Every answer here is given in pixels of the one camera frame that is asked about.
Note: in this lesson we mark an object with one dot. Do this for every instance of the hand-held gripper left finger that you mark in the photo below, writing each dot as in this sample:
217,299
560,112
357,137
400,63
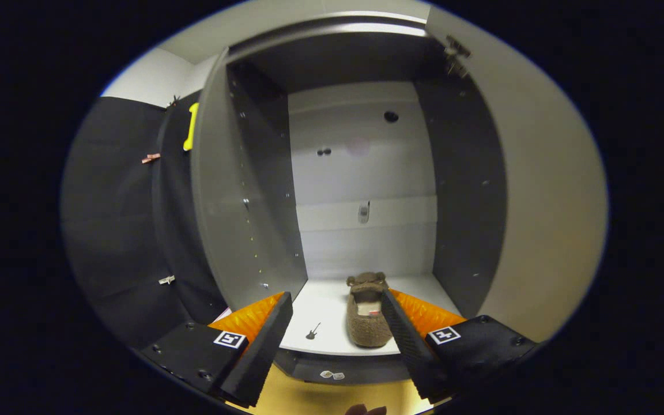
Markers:
263,349

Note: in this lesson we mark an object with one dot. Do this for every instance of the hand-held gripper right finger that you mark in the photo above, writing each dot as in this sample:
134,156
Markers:
410,349

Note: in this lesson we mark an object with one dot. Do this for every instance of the brown fuzzy shoe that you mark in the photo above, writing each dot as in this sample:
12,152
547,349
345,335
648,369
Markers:
366,328

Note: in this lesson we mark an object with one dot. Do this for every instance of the grey shoe cabinet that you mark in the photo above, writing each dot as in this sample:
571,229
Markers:
251,202

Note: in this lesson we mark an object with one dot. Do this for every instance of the white cabinet shelf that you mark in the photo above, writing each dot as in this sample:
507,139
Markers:
326,311

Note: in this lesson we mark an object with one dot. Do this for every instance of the metal door hinge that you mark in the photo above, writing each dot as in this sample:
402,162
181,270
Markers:
457,55

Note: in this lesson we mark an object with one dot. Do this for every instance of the silver clip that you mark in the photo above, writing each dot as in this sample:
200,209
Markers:
166,279

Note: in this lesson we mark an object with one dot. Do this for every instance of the black backdrop cloth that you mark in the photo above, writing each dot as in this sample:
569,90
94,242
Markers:
119,230

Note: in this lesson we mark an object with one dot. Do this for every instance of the copper clip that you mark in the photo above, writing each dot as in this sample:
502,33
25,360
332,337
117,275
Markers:
151,158

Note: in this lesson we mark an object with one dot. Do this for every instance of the black clip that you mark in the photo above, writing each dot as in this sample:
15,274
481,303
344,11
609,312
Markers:
174,101

